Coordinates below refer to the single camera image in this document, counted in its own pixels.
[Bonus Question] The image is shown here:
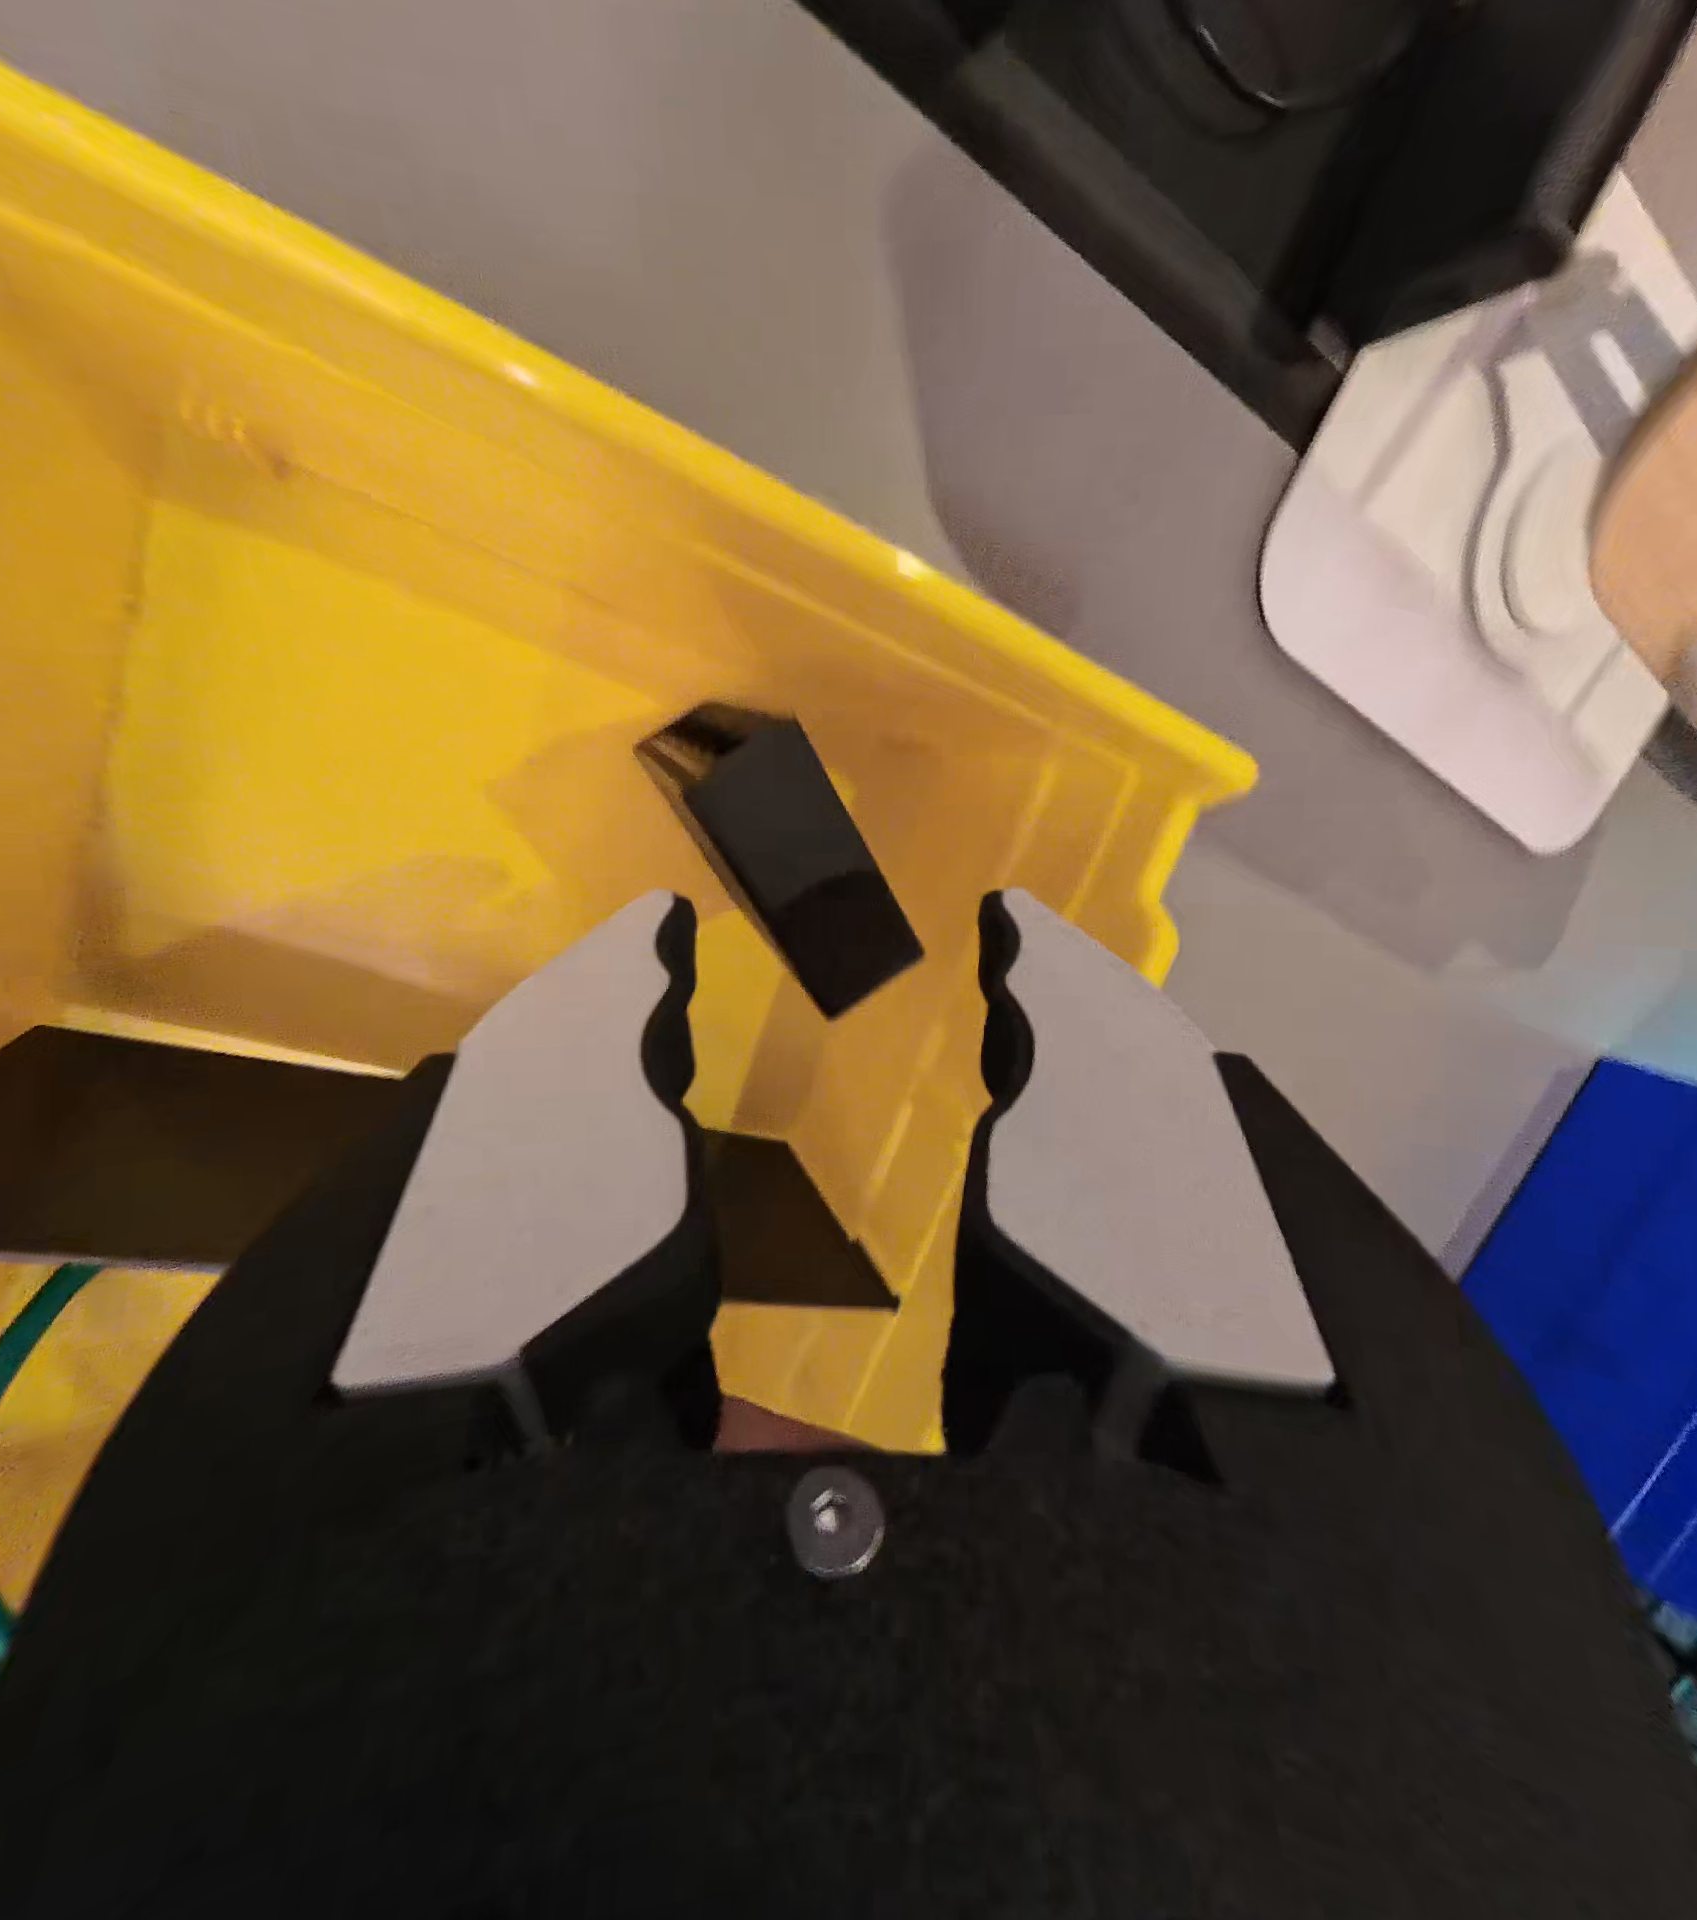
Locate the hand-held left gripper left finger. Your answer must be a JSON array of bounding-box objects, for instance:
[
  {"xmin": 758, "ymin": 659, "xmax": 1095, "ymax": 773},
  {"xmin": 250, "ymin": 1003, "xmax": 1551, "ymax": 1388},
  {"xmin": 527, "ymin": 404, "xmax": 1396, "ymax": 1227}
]
[{"xmin": 331, "ymin": 891, "xmax": 725, "ymax": 1456}]

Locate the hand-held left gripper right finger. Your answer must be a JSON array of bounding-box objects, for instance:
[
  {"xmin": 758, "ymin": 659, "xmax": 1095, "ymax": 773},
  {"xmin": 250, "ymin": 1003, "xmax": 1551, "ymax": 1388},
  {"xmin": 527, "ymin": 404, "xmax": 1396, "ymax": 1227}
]
[{"xmin": 938, "ymin": 891, "xmax": 1339, "ymax": 1458}]

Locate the black network switch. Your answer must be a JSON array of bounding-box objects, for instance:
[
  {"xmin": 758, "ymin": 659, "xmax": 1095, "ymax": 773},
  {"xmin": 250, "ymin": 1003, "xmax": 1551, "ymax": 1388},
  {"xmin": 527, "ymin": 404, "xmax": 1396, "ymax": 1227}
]
[{"xmin": 630, "ymin": 707, "xmax": 926, "ymax": 1022}]

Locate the yellow plastic bin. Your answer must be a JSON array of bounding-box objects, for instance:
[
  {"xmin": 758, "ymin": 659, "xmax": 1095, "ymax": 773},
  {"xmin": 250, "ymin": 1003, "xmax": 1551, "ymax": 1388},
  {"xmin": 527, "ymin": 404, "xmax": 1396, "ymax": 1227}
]
[{"xmin": 0, "ymin": 17, "xmax": 1258, "ymax": 1727}]

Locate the black flat box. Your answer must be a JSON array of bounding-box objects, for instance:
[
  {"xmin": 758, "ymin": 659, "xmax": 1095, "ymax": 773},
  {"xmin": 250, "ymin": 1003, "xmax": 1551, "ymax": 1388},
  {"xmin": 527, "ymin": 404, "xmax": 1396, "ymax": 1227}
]
[{"xmin": 0, "ymin": 1025, "xmax": 901, "ymax": 1310}]

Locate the blue plastic bin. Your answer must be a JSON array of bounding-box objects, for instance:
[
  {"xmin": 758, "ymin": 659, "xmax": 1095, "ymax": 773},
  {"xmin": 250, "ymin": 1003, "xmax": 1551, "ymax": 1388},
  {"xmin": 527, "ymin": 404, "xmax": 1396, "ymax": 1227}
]
[{"xmin": 1456, "ymin": 1061, "xmax": 1697, "ymax": 1621}]

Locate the white plastic tray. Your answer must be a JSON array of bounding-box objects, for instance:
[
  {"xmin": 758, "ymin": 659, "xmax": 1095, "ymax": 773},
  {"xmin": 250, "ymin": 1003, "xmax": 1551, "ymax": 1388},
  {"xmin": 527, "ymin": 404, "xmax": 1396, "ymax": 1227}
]
[{"xmin": 1258, "ymin": 169, "xmax": 1697, "ymax": 856}]

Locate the black device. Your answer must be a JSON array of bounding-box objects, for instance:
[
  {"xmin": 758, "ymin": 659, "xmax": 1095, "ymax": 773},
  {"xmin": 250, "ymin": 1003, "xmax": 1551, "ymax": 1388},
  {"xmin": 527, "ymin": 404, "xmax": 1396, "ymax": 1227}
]
[{"xmin": 804, "ymin": 0, "xmax": 1697, "ymax": 450}]

